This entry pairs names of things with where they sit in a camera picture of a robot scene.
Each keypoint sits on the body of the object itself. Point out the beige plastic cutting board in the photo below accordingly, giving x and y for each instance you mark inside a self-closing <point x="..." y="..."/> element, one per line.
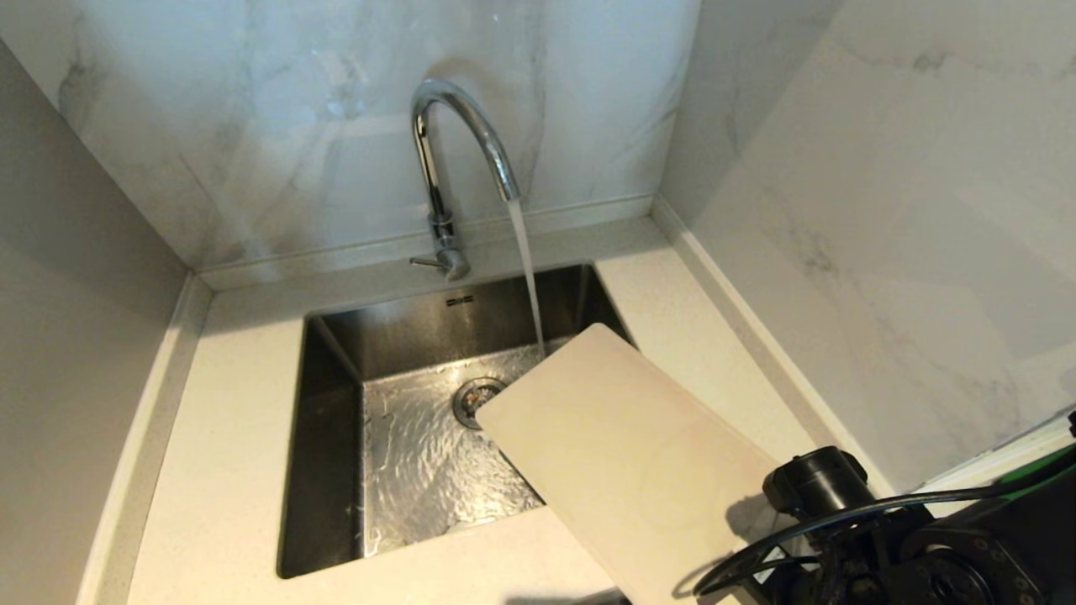
<point x="626" y="454"/>

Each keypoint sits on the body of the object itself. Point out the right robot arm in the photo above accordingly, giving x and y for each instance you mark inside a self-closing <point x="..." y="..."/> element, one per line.
<point x="950" y="555"/>

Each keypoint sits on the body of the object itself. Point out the chrome gooseneck faucet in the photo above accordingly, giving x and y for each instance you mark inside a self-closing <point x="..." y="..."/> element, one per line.
<point x="434" y="168"/>

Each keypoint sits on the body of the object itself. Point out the round metal sink drain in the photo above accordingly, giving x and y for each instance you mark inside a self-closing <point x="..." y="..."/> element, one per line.
<point x="472" y="399"/>

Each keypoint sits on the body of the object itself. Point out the stainless steel sink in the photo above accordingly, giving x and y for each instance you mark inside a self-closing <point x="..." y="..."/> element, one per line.
<point x="403" y="454"/>

